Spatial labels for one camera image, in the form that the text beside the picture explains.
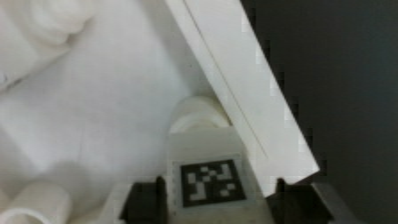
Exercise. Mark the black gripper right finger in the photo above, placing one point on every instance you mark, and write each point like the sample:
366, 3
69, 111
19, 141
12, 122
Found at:
295, 204

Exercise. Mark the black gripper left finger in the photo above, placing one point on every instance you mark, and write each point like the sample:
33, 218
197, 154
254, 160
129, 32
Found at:
144, 208

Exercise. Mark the white table leg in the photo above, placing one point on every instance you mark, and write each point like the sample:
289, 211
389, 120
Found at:
211, 185

